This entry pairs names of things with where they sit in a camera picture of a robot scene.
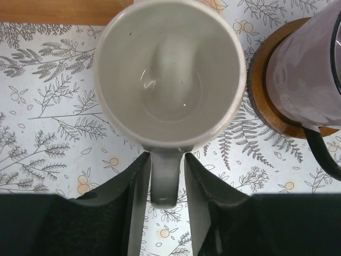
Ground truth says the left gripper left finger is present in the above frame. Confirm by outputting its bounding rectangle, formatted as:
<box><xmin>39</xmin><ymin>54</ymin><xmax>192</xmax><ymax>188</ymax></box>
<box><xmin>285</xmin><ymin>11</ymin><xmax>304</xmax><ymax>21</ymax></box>
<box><xmin>1</xmin><ymin>153</ymin><xmax>150</xmax><ymax>255</ymax></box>

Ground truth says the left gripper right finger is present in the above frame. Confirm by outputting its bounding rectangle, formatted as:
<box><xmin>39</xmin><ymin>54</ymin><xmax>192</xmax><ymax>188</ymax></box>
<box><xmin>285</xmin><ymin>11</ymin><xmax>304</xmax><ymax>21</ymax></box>
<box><xmin>184</xmin><ymin>153</ymin><xmax>340</xmax><ymax>255</ymax></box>

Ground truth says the light brown wooden coaster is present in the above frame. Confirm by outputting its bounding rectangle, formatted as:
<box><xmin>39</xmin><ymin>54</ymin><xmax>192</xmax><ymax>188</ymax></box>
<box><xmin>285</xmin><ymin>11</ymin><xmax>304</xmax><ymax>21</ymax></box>
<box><xmin>247</xmin><ymin>12</ymin><xmax>340</xmax><ymax>139</ymax></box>

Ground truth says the cream speckled mug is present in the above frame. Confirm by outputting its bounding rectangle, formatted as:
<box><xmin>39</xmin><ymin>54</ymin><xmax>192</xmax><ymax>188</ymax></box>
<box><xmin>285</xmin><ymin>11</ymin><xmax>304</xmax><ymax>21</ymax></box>
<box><xmin>93</xmin><ymin>1</ymin><xmax>247</xmax><ymax>208</ymax></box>

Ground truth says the purple glass mug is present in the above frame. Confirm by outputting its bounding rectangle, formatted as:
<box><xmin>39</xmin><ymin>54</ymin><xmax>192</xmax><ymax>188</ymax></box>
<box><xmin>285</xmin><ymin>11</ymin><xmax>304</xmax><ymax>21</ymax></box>
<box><xmin>265</xmin><ymin>1</ymin><xmax>340</xmax><ymax>180</ymax></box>

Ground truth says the floral tablecloth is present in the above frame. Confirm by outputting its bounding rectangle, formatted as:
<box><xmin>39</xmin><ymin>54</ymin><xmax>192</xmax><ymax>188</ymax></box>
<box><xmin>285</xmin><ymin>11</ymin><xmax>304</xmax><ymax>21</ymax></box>
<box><xmin>0</xmin><ymin>0</ymin><xmax>341</xmax><ymax>256</ymax></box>

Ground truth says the orange wooden divided box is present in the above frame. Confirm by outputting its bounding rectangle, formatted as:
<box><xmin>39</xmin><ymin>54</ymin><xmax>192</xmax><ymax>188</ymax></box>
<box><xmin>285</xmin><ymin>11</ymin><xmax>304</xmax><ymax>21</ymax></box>
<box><xmin>1</xmin><ymin>0</ymin><xmax>133</xmax><ymax>26</ymax></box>

